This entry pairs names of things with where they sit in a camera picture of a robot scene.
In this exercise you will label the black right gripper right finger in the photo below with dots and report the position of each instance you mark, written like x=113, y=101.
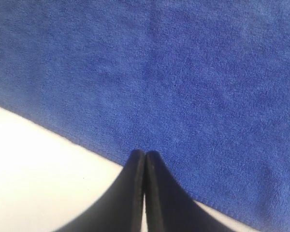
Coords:
x=168, y=207

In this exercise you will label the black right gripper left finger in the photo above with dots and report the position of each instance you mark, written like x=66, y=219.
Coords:
x=120, y=208

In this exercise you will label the blue microfiber towel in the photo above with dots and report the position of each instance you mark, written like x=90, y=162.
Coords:
x=204, y=82

